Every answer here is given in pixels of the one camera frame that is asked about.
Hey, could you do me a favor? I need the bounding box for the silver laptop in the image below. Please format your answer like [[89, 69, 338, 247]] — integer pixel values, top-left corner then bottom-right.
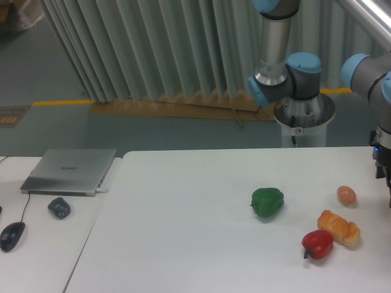
[[20, 148, 116, 196]]

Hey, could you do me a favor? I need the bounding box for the black controller puck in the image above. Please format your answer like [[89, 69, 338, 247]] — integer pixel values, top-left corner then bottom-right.
[[48, 197, 71, 220]]

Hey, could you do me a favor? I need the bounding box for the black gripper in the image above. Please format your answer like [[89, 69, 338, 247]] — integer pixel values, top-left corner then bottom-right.
[[369, 130, 391, 208]]

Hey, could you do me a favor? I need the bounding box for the pale green curtain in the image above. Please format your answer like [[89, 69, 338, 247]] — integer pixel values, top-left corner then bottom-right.
[[42, 0, 391, 103]]

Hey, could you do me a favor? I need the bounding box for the black computer mouse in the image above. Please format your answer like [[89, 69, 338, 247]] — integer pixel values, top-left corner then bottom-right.
[[1, 222, 26, 252]]

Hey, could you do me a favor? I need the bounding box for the aluminium frame bar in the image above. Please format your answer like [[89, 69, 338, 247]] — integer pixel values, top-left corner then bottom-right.
[[337, 0, 390, 51]]

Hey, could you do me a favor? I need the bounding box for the red bell pepper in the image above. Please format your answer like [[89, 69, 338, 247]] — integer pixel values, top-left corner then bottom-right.
[[301, 230, 334, 260]]

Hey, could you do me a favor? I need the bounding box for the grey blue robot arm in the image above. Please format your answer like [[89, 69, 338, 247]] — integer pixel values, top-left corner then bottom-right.
[[248, 1, 390, 183]]

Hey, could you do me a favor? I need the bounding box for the brown egg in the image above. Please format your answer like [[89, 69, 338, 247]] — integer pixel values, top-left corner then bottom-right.
[[337, 186, 357, 206]]

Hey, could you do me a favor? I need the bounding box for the golden croissant bread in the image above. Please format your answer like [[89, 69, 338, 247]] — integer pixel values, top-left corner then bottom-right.
[[317, 210, 360, 247]]

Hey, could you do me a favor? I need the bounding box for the brown cardboard sheet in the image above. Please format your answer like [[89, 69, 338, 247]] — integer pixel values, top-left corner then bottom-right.
[[90, 91, 275, 128]]

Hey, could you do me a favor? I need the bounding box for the green bell pepper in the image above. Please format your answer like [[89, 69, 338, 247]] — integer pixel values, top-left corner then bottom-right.
[[250, 187, 285, 219]]

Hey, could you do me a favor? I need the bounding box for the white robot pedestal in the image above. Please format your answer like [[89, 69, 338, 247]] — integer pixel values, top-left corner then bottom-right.
[[273, 93, 335, 148]]

